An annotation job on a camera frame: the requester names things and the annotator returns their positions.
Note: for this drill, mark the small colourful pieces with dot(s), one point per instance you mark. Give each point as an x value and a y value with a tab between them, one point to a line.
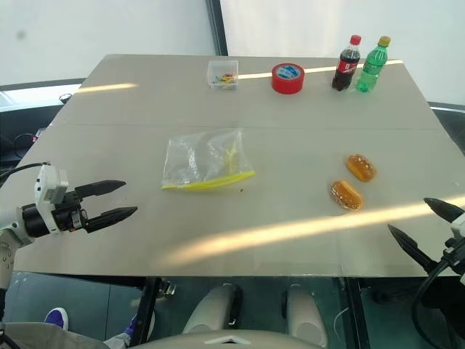
226	79

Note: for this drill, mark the green bottle yellow cap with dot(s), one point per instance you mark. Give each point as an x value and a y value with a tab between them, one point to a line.
371	69

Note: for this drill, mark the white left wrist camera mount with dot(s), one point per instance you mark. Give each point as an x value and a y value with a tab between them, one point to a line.
49	185

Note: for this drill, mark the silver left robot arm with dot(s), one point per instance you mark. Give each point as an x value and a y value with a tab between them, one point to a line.
34	220

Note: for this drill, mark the clear plastic box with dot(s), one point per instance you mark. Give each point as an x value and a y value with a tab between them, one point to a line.
222	69

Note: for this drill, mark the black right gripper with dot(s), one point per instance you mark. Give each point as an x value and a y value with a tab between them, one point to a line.
456	254

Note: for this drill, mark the black window frame post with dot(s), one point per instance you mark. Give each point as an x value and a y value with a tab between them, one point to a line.
218	25

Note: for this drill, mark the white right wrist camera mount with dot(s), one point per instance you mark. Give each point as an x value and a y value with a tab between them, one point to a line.
458	227

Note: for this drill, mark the black table leg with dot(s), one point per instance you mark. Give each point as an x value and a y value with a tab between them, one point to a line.
354	312
145	309

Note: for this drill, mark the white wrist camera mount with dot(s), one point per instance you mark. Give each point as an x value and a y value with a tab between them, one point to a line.
49	185
458	227

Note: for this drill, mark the sesame bread roll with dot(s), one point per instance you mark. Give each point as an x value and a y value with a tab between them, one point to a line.
360	168
346	195

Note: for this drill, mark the dark side desk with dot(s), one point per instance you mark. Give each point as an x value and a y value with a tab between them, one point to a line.
25	116

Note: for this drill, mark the cola bottle red cap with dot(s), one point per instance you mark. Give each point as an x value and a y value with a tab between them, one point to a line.
345	69

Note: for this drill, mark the clear yellow-zip plastic bag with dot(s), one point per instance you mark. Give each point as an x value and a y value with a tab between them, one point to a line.
196	160

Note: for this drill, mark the beige fabric cover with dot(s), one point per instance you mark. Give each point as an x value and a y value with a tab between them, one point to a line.
47	336

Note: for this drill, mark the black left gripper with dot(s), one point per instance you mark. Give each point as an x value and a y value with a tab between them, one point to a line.
70	216

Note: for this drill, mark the beige rounded robot shell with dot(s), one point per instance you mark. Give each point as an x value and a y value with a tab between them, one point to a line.
303	316
210	309

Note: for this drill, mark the beige robot torso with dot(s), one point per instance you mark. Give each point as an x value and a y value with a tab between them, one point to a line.
229	341

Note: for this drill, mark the small red device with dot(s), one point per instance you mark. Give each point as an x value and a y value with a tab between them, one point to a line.
38	136

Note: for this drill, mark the red tape roll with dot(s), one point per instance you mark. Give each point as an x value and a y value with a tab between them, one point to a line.
287	81

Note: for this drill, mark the blue and white shoe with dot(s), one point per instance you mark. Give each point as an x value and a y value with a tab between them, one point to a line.
57	319
131	325

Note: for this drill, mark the grey trouser leg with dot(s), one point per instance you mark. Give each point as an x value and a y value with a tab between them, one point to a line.
118	341

